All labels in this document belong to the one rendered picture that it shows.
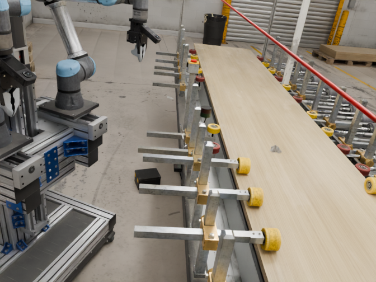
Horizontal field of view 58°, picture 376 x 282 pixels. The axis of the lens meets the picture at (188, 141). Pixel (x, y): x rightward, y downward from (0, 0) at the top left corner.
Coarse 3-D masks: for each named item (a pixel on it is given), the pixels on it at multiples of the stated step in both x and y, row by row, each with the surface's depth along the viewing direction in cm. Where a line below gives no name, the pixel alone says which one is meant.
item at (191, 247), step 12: (180, 96) 310; (180, 108) 286; (180, 120) 264; (180, 132) 246; (180, 144) 230; (192, 204) 175; (192, 240) 152; (192, 252) 146; (192, 264) 140; (192, 276) 135; (204, 276) 134
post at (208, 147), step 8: (208, 144) 136; (208, 152) 137; (208, 160) 139; (200, 168) 143; (208, 168) 141; (200, 176) 142; (208, 176) 143; (200, 184) 144; (200, 208) 150; (192, 216) 156; (200, 216) 153; (192, 224) 155
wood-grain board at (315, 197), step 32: (224, 64) 350; (256, 64) 366; (224, 96) 265; (256, 96) 274; (288, 96) 283; (224, 128) 213; (256, 128) 219; (288, 128) 225; (320, 128) 231; (256, 160) 182; (288, 160) 187; (320, 160) 191; (288, 192) 159; (320, 192) 162; (352, 192) 165; (256, 224) 136; (288, 224) 139; (320, 224) 141; (352, 224) 144; (288, 256) 123; (320, 256) 125; (352, 256) 127
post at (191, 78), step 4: (192, 76) 226; (192, 80) 227; (188, 84) 230; (188, 88) 230; (188, 92) 231; (188, 96) 232; (188, 100) 234; (188, 104) 235; (188, 108) 237; (188, 112) 238; (184, 116) 241; (184, 120) 241; (184, 124) 242; (184, 128) 244
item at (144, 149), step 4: (140, 148) 187; (144, 148) 187; (148, 148) 188; (152, 148) 188; (156, 148) 189; (160, 148) 189; (164, 148) 190; (168, 148) 191; (172, 148) 191; (176, 148) 192; (140, 152) 188; (144, 152) 189; (148, 152) 189; (152, 152) 189; (156, 152) 189; (160, 152) 189; (164, 152) 189; (168, 152) 189; (172, 152) 190; (176, 152) 190; (180, 152) 190; (184, 152) 190; (212, 156) 192
